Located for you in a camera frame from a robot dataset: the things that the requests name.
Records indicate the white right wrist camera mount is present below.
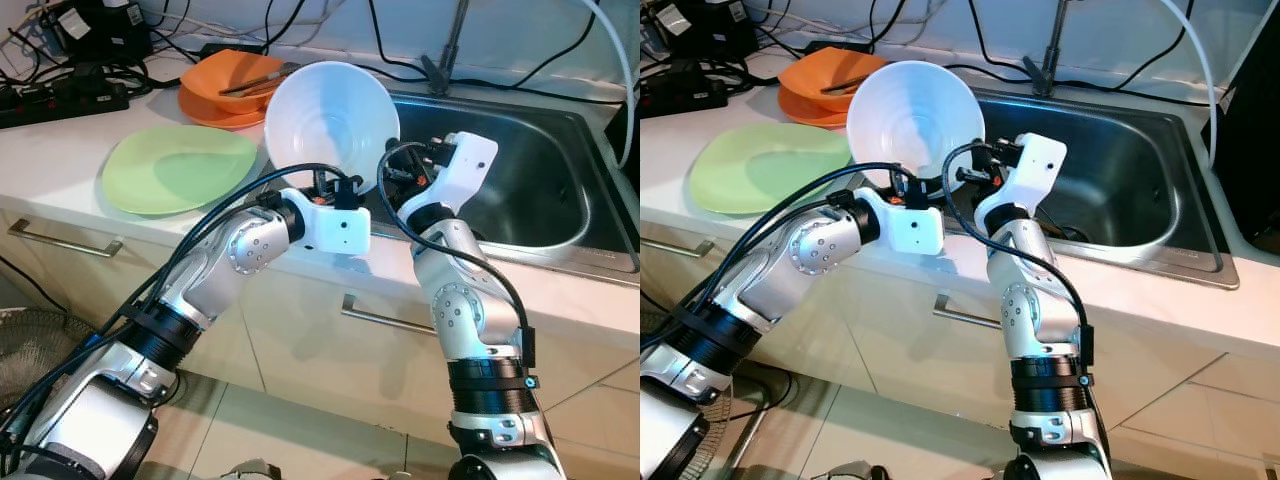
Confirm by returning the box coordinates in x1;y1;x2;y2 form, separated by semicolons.
973;132;1069;227
398;131;499;227

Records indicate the steel faucet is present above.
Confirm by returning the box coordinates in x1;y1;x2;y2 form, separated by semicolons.
1020;0;1086;99
418;0;473;98

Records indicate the orange bowl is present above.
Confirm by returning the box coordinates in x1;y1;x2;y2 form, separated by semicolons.
178;50;293;119
778;47;891;116

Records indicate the stainless steel sink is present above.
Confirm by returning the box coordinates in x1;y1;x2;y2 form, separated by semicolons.
960;88;1239;291
355;92;641;274

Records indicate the white hose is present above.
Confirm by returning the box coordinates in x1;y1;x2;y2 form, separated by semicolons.
580;0;637;169
1160;0;1217;169

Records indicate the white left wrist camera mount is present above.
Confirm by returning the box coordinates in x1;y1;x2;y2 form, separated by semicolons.
297;189;372;254
878;187;947;254

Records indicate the white bowl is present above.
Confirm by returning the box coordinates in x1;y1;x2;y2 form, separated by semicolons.
264;61;402;194
846;60;985;191

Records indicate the green plate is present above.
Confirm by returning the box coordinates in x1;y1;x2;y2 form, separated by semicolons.
688;122;853;216
101;125;260;217

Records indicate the white kitchen counter cabinet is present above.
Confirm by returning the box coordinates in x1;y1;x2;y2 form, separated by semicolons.
640;225;1280;471
0;205;641;471

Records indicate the black power adapter box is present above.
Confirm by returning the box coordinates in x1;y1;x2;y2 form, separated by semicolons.
38;0;153;64
645;0;758;61

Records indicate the black appliance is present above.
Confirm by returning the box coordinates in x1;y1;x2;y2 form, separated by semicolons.
1208;15;1280;241

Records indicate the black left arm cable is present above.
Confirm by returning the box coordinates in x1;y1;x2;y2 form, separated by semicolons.
640;163;926;351
0;163;353;441

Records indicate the steel counter drawer handle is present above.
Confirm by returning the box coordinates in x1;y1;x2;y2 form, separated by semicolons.
640;232;717;261
932;295;1011;331
341;294;438;335
7;219;124;260

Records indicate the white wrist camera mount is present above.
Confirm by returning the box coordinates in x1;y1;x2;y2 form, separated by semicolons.
398;131;499;227
297;189;372;254
973;132;1069;227
878;187;947;254

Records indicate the black power strip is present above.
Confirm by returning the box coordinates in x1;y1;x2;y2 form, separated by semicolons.
640;75;728;113
0;80;132;130

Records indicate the orange plate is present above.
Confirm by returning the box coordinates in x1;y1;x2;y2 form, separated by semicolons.
178;95;269;131
778;90;851;131

